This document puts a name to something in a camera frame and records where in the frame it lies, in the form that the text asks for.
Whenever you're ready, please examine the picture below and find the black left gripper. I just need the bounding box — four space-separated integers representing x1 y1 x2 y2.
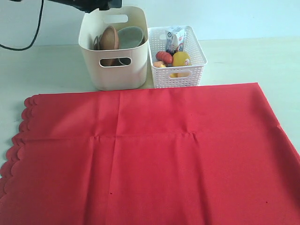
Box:
51 0 122 13

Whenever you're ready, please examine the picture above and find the brown wooden plate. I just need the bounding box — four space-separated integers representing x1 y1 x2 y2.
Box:
100 26 119 51

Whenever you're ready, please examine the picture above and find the dark wooden spoon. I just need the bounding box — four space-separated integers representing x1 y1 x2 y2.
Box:
93 36 100 51

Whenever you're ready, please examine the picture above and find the white ceramic bowl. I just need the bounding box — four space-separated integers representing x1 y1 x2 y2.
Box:
117 26 144 49

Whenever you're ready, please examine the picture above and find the stainless steel cup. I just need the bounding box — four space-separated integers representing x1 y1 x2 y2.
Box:
119 57 131 66

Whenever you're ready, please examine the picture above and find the fried chicken nugget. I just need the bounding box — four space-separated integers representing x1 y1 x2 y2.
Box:
153 61 165 68

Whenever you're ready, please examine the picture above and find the small milk carton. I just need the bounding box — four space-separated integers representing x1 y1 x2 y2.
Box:
165 26 185 55

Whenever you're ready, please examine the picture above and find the red sausage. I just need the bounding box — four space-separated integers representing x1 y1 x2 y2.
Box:
156 51 173 64

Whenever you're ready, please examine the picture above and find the yellow lemon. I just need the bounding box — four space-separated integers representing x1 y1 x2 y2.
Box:
172 52 192 67

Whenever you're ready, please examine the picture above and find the yellow cheese wedge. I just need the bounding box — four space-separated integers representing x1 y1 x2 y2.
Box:
159 64 180 78

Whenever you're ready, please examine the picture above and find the red tablecloth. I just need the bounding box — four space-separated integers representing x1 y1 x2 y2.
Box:
0 83 300 225

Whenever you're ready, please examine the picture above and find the silver table knife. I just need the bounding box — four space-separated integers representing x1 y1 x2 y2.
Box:
97 35 102 51

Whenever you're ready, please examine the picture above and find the large cream plastic bin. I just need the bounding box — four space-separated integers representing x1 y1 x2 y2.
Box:
78 6 148 90

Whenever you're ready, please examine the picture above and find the white woven plastic basket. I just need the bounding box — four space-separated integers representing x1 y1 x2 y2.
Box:
148 25 207 88

